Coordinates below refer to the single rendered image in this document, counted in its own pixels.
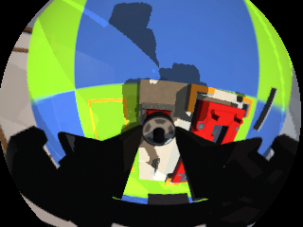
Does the yellow rectangular outline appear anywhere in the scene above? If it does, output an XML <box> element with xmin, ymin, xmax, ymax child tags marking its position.
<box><xmin>87</xmin><ymin>98</ymin><xmax>129</xmax><ymax>139</ymax></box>

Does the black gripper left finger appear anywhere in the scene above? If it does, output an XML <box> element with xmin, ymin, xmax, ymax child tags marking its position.
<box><xmin>57</xmin><ymin>125</ymin><xmax>143</xmax><ymax>199</ymax></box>

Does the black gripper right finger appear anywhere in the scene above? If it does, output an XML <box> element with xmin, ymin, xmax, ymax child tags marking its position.
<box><xmin>174</xmin><ymin>126</ymin><xmax>261</xmax><ymax>201</ymax></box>

